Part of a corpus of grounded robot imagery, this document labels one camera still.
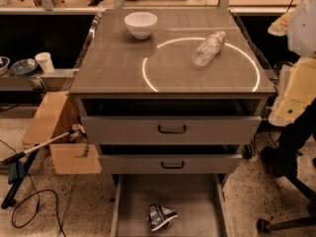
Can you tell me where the bottom open grey drawer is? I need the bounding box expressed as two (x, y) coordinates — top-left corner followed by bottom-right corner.
(111, 174), (231, 237)

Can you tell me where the grey side shelf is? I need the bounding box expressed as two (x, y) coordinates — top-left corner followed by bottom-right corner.
(0, 69), (78, 91)

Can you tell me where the small bowl at left edge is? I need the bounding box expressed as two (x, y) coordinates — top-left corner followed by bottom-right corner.
(0, 56), (10, 76)

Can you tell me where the middle grey drawer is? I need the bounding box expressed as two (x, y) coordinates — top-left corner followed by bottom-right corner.
(99, 145), (242, 174)

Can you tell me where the blue bowl on shelf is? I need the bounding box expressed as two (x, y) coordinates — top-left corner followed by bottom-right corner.
(10, 58), (38, 77)

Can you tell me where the top grey drawer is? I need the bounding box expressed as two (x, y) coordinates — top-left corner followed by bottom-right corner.
(81, 99), (261, 145)

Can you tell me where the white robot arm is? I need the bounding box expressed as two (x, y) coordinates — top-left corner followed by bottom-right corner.
(268, 0), (316, 126)

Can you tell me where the clear plastic water bottle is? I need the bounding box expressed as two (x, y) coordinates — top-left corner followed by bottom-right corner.
(192, 31), (226, 67)

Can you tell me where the white ceramic bowl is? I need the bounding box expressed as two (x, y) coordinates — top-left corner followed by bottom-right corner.
(124, 12), (158, 40)

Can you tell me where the black floor cable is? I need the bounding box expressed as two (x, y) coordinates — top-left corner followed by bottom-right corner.
(0, 138), (67, 237)

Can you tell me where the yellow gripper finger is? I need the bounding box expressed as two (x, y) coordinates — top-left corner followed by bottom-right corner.
(269, 57), (316, 126)
(268, 12), (292, 37)

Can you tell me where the grey drawer cabinet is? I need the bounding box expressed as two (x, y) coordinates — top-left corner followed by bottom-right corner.
(68, 7), (277, 237)

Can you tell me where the white paper cup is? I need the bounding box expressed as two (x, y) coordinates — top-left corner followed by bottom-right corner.
(35, 52), (54, 73)

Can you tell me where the grabber stick tool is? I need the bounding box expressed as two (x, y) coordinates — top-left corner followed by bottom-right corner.
(2, 129), (77, 165)

